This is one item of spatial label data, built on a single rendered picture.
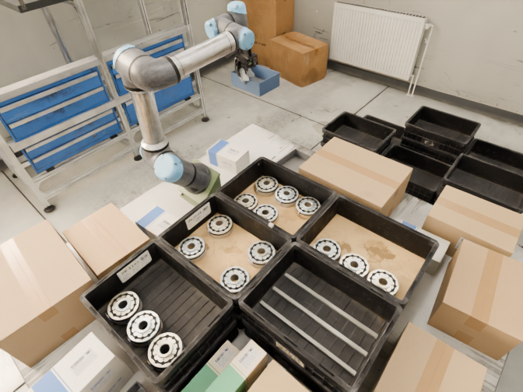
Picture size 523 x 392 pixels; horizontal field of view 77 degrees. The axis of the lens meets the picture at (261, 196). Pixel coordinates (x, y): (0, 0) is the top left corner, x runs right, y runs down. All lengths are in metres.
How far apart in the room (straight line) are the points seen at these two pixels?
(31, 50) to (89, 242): 2.43
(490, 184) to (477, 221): 0.85
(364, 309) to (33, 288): 1.10
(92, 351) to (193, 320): 0.30
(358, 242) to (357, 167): 0.37
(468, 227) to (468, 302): 0.33
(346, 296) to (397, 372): 0.26
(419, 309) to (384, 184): 0.50
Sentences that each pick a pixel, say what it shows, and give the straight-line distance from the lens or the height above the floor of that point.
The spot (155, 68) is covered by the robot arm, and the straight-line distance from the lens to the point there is 1.24.
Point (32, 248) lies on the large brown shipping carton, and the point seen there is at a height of 0.90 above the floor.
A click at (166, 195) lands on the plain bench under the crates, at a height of 0.70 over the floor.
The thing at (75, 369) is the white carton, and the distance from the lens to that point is 1.18.
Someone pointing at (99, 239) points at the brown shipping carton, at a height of 0.86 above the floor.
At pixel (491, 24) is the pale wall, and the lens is 3.86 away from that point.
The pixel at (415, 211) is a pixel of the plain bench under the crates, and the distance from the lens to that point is 1.70.
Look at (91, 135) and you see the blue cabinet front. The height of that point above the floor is 0.41.
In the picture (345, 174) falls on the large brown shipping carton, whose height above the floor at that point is 0.90.
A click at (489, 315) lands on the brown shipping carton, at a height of 0.86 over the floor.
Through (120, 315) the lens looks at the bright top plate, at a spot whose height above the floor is 0.86.
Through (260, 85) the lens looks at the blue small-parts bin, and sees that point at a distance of 1.66.
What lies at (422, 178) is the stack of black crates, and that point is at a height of 0.38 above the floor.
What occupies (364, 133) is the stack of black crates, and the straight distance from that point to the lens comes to 2.51.
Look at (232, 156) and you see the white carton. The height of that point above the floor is 0.79.
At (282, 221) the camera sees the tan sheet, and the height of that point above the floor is 0.83.
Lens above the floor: 1.86
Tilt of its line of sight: 45 degrees down
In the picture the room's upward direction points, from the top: 3 degrees counter-clockwise
